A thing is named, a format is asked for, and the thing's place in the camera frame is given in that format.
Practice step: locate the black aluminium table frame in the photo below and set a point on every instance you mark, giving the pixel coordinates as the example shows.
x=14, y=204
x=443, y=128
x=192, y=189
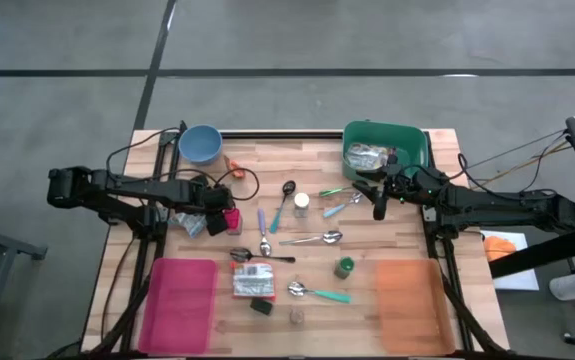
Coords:
x=287, y=135

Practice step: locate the all-black metal spoon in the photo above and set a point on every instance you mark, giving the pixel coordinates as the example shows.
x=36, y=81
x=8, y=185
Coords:
x=241, y=255

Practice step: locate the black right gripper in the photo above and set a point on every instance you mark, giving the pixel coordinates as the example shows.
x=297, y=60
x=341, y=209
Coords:
x=399, y=185

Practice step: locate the white-lid glass spice jar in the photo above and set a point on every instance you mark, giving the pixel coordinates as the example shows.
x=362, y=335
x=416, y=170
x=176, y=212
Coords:
x=301, y=201

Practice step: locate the white paper sheet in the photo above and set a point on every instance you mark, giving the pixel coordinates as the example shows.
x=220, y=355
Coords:
x=517, y=280

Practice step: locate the light blue bowl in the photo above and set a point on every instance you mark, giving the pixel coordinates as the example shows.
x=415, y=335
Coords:
x=200, y=145

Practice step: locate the green plastic bin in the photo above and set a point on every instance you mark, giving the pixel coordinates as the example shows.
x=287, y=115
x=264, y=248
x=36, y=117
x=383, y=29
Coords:
x=412, y=145

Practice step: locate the orange lump on paper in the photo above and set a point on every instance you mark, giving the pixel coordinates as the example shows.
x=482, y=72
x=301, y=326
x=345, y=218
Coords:
x=498, y=248

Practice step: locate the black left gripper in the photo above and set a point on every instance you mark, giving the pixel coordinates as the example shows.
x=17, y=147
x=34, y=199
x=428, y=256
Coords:
x=217, y=199

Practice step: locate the green-lid oregano spice jar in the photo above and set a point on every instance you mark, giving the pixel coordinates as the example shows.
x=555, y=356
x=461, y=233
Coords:
x=344, y=266

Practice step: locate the small orange snack packet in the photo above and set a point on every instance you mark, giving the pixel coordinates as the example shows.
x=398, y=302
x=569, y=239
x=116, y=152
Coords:
x=236, y=170

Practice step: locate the grey metal side table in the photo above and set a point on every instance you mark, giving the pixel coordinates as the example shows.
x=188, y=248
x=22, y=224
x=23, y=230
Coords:
x=12, y=244

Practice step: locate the black diagonal bar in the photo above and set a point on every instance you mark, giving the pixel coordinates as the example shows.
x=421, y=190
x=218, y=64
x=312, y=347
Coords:
x=542, y=252

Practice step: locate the orange and silver snack packet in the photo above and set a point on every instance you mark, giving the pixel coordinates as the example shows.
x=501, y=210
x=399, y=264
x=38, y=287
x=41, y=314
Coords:
x=253, y=280

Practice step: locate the silver and yellow snack bag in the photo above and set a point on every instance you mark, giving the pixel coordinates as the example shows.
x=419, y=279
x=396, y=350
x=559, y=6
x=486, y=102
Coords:
x=367, y=156

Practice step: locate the plain silver spoon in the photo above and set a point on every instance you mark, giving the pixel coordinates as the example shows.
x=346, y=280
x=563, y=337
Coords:
x=333, y=237

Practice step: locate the pink plastic tray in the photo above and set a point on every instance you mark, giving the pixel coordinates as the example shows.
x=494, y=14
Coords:
x=177, y=305

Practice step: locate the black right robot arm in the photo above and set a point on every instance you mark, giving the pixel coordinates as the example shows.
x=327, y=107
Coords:
x=492, y=205

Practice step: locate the crinkled clear snack bag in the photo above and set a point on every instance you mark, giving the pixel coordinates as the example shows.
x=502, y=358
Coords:
x=187, y=224

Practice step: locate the orange plastic tray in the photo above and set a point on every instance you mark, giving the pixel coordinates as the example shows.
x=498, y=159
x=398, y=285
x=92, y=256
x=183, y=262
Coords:
x=412, y=305

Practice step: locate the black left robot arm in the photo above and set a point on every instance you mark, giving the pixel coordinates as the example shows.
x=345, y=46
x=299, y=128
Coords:
x=132, y=187

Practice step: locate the black small block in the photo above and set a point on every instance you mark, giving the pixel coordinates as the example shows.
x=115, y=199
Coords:
x=261, y=306

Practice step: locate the red-lid spice jar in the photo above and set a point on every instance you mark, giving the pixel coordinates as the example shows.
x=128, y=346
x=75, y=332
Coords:
x=233, y=220

